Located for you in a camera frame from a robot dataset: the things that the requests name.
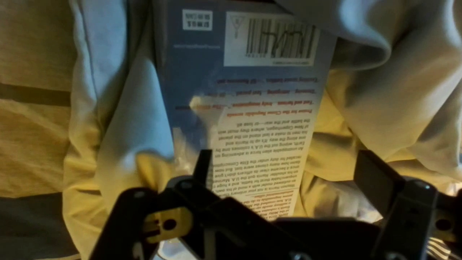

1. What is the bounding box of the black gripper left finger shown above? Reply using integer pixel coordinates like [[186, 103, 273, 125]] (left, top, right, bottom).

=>
[[89, 149, 300, 260]]

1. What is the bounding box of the crumpled grey cloth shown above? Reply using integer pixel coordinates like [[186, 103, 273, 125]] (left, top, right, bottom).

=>
[[62, 0, 462, 260]]

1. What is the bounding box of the blue paperback book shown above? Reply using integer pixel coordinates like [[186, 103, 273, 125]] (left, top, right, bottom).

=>
[[151, 0, 339, 224]]

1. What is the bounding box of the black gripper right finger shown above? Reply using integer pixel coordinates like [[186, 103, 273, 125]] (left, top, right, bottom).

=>
[[353, 149, 462, 260]]

